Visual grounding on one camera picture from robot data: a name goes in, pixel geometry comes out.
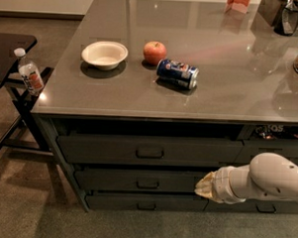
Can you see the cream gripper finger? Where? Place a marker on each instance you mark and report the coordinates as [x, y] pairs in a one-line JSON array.
[[206, 195], [206, 183]]

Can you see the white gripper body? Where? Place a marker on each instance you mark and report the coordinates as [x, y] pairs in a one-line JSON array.
[[220, 186]]

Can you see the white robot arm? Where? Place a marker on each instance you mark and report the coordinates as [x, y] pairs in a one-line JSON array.
[[266, 177]]

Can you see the snack bags in drawer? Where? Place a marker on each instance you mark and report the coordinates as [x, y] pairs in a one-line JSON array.
[[276, 132]]

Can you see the grey cabinet island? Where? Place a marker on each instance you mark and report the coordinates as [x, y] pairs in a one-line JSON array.
[[246, 78]]

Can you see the blue soda can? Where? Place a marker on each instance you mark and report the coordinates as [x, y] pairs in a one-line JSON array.
[[177, 73]]

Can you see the red apple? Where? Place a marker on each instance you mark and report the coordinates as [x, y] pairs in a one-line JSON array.
[[154, 51]]

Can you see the white paper bowl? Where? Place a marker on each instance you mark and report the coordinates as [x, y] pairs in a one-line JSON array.
[[104, 55]]

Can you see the dark metal container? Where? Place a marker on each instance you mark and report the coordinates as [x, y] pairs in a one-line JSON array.
[[287, 20]]

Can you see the orange paper bag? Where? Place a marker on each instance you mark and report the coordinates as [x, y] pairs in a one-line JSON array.
[[237, 5]]

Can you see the clear water bottle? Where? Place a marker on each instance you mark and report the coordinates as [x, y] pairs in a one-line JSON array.
[[29, 72]]

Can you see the dark side table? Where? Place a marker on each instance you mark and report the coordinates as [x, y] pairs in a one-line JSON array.
[[20, 96]]

